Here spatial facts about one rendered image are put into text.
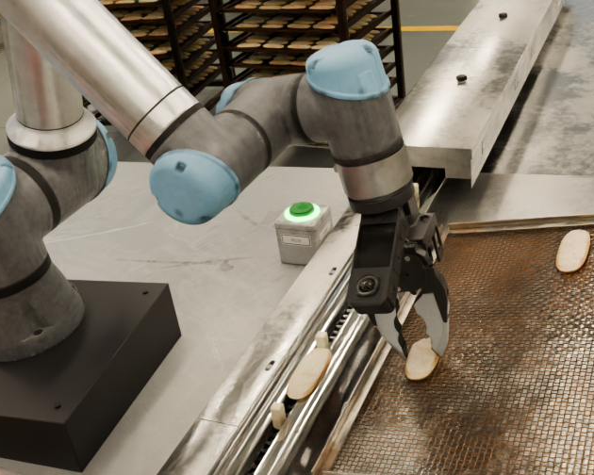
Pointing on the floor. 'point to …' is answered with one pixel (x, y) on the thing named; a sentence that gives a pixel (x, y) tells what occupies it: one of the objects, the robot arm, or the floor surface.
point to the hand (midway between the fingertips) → (419, 351)
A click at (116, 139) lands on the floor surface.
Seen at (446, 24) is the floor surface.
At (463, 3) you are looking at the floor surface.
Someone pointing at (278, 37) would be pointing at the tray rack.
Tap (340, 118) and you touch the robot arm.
